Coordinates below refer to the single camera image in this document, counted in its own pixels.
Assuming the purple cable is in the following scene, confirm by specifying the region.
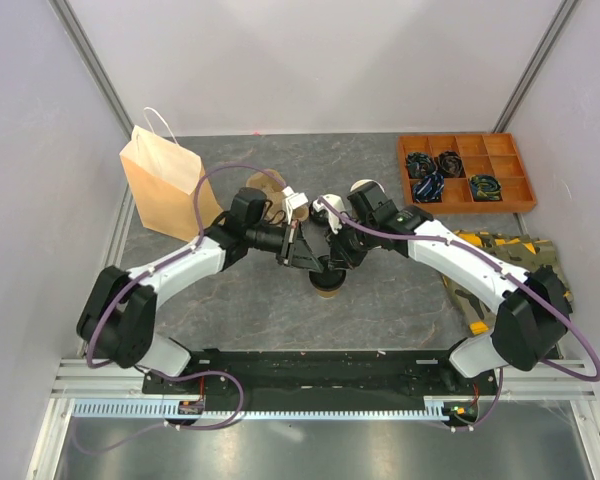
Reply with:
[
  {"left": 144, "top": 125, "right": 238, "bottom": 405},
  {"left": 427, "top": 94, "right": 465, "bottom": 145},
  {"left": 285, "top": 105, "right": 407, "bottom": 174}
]
[
  {"left": 69, "top": 164, "right": 291, "bottom": 454},
  {"left": 315, "top": 197, "right": 600, "bottom": 434}
]

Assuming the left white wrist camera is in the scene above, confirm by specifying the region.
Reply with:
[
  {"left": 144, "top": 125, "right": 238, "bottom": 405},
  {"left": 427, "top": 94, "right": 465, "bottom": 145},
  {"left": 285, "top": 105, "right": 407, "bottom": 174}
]
[{"left": 282, "top": 186, "right": 309, "bottom": 222}]

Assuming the orange compartment tray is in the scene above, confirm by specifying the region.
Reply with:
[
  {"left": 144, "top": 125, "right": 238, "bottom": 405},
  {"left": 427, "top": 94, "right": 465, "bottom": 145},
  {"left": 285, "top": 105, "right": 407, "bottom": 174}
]
[{"left": 396, "top": 133, "right": 537, "bottom": 215}]

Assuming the stack of black lids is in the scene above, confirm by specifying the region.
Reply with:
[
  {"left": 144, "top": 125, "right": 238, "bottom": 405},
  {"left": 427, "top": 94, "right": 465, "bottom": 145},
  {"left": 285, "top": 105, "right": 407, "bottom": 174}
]
[{"left": 309, "top": 199, "right": 341, "bottom": 229}]

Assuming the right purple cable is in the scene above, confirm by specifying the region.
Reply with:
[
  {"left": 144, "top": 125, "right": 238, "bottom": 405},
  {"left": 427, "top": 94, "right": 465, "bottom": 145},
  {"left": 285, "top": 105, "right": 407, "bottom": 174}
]
[{"left": 315, "top": 197, "right": 600, "bottom": 434}]

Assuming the rolled sock top left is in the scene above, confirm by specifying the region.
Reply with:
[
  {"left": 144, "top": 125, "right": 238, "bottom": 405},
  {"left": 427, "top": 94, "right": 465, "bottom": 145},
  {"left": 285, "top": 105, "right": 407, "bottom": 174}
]
[{"left": 405, "top": 152, "right": 437, "bottom": 179}]

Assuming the single brown paper cup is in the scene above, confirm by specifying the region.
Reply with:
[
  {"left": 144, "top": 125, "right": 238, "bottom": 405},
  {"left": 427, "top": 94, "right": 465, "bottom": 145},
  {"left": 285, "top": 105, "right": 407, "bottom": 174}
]
[{"left": 314, "top": 286, "right": 340, "bottom": 299}]

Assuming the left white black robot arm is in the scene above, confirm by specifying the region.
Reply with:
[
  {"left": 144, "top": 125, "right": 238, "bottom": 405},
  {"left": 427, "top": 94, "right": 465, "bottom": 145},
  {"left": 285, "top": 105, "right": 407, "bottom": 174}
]
[{"left": 77, "top": 187, "right": 324, "bottom": 393}]

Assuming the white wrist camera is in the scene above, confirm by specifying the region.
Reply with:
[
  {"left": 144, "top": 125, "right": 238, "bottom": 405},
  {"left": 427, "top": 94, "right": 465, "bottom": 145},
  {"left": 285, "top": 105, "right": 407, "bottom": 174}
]
[
  {"left": 282, "top": 186, "right": 309, "bottom": 222},
  {"left": 315, "top": 194, "right": 352, "bottom": 235}
]

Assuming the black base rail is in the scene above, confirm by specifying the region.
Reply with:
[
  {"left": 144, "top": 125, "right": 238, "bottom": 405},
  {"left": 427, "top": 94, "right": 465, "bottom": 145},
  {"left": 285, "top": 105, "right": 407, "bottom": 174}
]
[{"left": 142, "top": 349, "right": 497, "bottom": 411}]

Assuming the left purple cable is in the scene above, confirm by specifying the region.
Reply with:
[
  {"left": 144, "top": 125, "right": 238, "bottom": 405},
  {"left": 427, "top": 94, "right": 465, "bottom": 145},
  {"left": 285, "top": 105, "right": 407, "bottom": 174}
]
[{"left": 69, "top": 164, "right": 291, "bottom": 454}]

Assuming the stack of paper cups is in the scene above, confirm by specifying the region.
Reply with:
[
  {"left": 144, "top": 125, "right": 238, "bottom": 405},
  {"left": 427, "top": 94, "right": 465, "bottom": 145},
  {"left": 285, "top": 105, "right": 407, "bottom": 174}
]
[{"left": 348, "top": 179, "right": 387, "bottom": 204}]

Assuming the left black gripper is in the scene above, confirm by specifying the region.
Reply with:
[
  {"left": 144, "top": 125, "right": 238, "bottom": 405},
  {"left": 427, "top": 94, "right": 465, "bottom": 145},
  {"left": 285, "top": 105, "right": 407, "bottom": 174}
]
[{"left": 246, "top": 219, "right": 322, "bottom": 273}]

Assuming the cardboard cup carrier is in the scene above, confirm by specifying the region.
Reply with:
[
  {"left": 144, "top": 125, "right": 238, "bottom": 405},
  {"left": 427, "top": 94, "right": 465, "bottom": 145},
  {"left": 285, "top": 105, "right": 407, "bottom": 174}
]
[{"left": 246, "top": 169, "right": 287, "bottom": 225}]

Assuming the rolled blue striped sock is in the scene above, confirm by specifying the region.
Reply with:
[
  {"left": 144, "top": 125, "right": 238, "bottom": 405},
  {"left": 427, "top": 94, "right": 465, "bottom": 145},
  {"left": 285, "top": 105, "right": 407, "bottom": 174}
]
[{"left": 411, "top": 172, "right": 445, "bottom": 203}]

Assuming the rolled blue yellow sock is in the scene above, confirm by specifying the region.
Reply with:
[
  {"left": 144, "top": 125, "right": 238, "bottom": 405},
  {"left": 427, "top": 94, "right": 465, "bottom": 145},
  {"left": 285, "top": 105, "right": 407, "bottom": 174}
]
[{"left": 468, "top": 174, "right": 502, "bottom": 202}]

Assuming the rolled brown sock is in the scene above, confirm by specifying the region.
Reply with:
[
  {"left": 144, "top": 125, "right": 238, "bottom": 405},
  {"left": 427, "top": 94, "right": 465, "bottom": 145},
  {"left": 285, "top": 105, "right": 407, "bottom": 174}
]
[{"left": 437, "top": 150, "right": 465, "bottom": 178}]

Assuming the brown paper bag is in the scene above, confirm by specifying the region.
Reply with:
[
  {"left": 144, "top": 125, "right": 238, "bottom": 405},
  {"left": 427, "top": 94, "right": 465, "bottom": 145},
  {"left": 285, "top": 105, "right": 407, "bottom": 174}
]
[{"left": 120, "top": 125, "right": 222, "bottom": 242}]

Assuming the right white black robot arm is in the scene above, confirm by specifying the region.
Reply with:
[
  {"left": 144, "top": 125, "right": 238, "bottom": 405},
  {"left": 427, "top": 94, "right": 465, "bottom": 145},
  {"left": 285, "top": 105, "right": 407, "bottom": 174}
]
[{"left": 313, "top": 181, "right": 570, "bottom": 394}]

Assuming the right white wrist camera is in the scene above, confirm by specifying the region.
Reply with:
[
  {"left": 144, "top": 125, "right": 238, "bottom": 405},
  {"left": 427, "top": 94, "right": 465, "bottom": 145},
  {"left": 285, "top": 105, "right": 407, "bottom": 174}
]
[{"left": 315, "top": 194, "right": 352, "bottom": 235}]

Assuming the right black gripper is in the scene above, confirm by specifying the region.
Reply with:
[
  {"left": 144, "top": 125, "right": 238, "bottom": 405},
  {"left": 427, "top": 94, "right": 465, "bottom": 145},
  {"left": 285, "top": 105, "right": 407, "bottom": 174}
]
[{"left": 323, "top": 216, "right": 378, "bottom": 270}]

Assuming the camouflage cloth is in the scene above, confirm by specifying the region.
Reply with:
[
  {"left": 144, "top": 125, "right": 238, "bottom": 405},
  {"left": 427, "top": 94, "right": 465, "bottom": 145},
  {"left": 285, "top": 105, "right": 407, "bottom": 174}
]
[{"left": 442, "top": 230, "right": 574, "bottom": 336}]

